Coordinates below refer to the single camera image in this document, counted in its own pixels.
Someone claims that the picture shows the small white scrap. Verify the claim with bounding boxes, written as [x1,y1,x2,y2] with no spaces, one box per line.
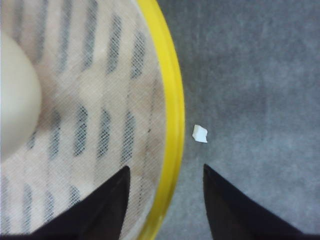
[192,124,208,143]

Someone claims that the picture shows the white bun with yellow dot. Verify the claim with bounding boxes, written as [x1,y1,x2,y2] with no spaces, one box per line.
[0,32,42,162]

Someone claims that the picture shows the white liner in right basket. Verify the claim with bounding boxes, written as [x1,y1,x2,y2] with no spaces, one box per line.
[0,0,166,240]

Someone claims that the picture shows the steamer basket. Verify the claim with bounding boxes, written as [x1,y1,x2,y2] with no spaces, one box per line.
[0,0,185,240]

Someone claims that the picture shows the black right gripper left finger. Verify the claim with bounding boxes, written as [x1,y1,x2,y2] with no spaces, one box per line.
[14,166,131,240]

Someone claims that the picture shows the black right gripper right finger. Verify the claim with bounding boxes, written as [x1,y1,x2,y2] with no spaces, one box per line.
[203,164,315,240]

